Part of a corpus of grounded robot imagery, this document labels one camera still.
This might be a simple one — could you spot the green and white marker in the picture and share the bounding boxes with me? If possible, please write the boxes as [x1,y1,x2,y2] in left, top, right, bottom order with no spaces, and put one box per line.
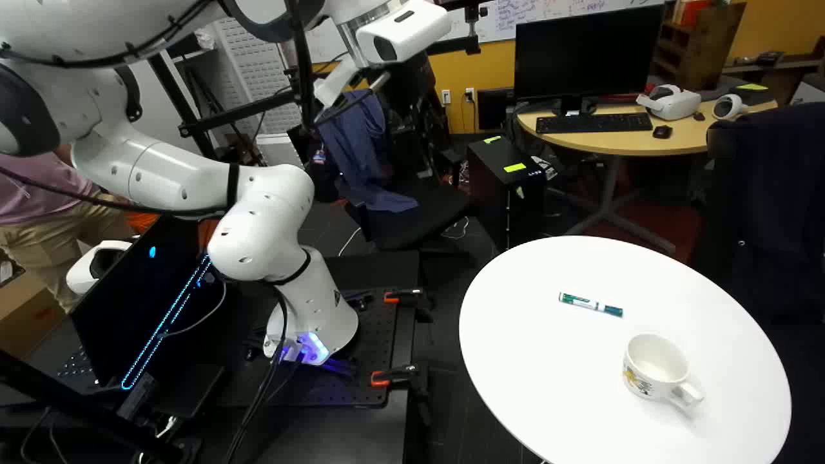
[553,288,627,323]

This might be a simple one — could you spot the black perforated robot base table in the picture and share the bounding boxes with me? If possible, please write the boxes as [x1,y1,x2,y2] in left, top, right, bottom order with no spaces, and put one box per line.
[0,249,433,464]

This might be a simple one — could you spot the black office chair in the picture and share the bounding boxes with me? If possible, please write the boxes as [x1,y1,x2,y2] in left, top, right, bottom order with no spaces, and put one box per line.
[314,49,475,252]

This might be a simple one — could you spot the blue jacket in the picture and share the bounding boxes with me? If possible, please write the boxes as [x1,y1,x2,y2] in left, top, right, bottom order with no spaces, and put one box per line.
[314,87,421,220]

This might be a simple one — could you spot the black computer tower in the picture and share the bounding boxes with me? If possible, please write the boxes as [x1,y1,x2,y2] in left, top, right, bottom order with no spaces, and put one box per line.
[464,134,549,252]

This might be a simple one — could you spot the black keyboard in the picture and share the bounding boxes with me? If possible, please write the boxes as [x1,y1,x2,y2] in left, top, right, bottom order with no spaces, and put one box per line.
[534,112,658,138]

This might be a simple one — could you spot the white perforated panel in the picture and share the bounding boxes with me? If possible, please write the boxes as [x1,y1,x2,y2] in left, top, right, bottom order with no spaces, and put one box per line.
[205,18,302,142]

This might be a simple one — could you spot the round wooden desk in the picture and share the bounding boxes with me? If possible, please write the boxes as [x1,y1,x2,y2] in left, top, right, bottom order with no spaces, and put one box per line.
[512,95,780,237]

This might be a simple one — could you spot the black computer monitor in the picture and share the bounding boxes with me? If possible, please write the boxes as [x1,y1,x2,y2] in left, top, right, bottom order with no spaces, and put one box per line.
[512,2,669,112]

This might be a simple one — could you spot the whiteboard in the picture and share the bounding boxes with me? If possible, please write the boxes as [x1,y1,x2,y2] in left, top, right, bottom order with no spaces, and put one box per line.
[475,0,665,46]

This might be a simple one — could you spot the white ceramic cup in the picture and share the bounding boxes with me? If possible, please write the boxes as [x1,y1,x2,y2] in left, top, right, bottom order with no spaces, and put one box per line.
[619,330,705,415]

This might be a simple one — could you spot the white VR headset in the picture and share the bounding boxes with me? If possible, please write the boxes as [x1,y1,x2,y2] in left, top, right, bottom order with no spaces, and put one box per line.
[635,82,703,121]

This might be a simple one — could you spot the black screen with blue strip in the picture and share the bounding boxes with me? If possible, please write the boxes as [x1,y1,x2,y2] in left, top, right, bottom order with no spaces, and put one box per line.
[70,214,232,395]

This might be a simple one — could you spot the white VR controller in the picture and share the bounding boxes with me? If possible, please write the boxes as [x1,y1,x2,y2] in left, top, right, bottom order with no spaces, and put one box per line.
[712,91,749,123]
[63,237,134,299]

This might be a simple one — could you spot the wooden shelf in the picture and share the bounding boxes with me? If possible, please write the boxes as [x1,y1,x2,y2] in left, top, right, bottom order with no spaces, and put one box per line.
[653,0,747,91]

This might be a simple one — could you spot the dark office chair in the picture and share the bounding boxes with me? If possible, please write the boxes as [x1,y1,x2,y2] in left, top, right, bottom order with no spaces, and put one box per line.
[700,103,825,334]

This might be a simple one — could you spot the person in pink shirt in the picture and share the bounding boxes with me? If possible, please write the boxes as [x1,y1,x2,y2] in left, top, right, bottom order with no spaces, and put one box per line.
[0,142,136,292]

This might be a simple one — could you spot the brown cardboard box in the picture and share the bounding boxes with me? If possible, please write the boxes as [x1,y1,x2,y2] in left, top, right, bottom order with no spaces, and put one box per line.
[0,270,70,357]

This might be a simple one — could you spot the black clamp with orange handle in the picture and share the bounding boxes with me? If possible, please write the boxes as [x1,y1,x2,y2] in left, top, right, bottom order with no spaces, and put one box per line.
[365,365,426,392]
[379,286,430,310]

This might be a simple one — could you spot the black metal stand frame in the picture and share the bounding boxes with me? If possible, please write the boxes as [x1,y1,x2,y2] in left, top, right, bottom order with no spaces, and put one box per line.
[142,0,324,169]

